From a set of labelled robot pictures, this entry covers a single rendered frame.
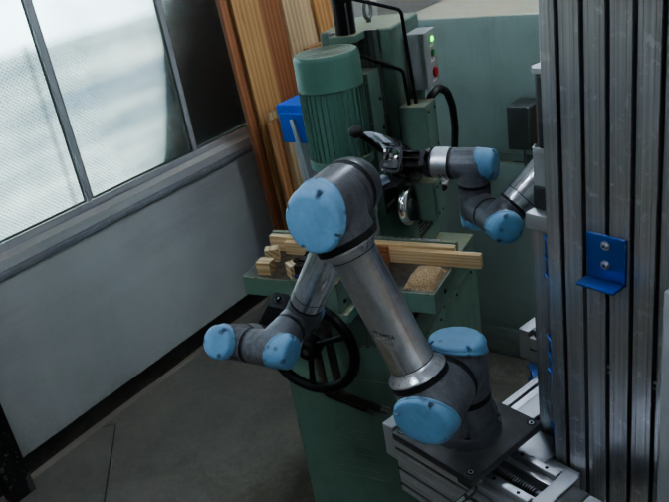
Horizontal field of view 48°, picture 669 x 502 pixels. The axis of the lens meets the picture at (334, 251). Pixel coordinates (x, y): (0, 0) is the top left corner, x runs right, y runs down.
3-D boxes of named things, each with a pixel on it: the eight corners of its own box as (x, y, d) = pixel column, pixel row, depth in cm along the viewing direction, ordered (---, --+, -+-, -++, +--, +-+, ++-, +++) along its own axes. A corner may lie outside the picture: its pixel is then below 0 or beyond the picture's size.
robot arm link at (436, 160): (456, 150, 181) (453, 184, 180) (438, 150, 183) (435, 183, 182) (447, 143, 174) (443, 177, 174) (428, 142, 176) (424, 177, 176)
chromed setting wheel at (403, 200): (398, 232, 219) (393, 192, 214) (413, 215, 229) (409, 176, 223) (408, 233, 217) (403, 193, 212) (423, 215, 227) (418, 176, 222)
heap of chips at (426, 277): (402, 289, 200) (401, 279, 199) (418, 267, 210) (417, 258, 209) (432, 291, 196) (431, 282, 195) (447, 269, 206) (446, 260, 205)
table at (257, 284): (227, 310, 217) (223, 292, 215) (279, 262, 241) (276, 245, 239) (425, 334, 190) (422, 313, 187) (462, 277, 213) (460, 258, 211)
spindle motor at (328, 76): (300, 174, 206) (279, 61, 193) (329, 152, 219) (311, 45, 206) (358, 175, 198) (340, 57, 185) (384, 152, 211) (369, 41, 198)
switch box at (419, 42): (409, 91, 219) (403, 35, 213) (421, 81, 227) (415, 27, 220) (429, 90, 217) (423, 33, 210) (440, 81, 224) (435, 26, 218)
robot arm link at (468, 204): (473, 239, 174) (470, 195, 169) (455, 222, 184) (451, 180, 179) (505, 232, 175) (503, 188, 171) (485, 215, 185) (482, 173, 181)
